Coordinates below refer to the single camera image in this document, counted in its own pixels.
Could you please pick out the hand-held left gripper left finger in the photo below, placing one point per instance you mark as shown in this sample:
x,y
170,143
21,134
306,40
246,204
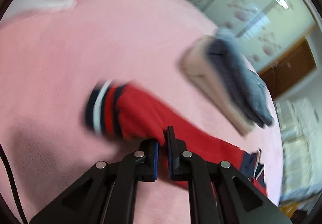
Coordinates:
x,y
156,161

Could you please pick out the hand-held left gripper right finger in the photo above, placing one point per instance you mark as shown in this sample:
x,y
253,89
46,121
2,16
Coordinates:
x,y
171,161

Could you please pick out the red and navy jacket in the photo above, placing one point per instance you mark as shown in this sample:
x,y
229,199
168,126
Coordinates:
x,y
140,110

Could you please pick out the folded white garment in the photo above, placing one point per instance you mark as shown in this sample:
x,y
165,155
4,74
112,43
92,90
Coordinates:
x,y
198,63

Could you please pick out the folded blue jeans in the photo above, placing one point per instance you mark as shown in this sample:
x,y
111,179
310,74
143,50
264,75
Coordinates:
x,y
239,75

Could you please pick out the lace covered furniture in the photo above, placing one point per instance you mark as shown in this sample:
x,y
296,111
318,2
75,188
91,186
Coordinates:
x,y
296,151

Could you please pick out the pink blanket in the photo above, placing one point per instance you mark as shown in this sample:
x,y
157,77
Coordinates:
x,y
75,50

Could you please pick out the brown wooden door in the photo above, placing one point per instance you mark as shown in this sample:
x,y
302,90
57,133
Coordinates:
x,y
289,70

